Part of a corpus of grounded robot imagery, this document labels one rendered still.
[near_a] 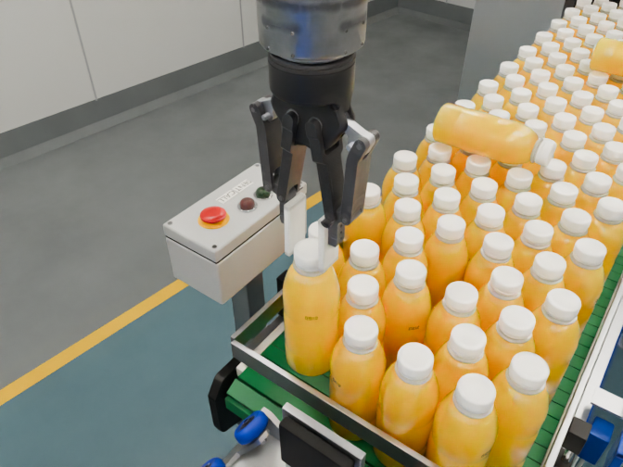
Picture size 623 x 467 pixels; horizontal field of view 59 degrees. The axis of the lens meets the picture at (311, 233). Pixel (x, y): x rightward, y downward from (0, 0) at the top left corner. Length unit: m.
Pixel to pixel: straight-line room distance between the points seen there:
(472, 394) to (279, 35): 0.39
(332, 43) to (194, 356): 1.69
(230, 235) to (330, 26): 0.38
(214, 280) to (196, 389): 1.21
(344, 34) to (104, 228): 2.31
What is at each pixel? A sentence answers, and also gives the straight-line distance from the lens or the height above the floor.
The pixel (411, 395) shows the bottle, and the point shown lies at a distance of 0.63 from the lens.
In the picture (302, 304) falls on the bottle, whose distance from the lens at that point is 0.62.
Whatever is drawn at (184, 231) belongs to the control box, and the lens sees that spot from 0.76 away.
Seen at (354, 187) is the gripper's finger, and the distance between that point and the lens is 0.50.
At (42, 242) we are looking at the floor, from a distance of 2.71.
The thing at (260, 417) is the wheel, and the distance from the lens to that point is 0.69.
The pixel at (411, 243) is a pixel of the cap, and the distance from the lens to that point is 0.75.
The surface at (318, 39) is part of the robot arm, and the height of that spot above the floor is 1.42.
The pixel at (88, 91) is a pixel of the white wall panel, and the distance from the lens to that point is 3.50.
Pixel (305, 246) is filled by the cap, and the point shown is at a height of 1.17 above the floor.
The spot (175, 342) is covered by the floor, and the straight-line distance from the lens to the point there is 2.09.
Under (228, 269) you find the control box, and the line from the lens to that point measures 0.75.
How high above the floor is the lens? 1.56
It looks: 39 degrees down
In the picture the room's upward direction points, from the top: straight up
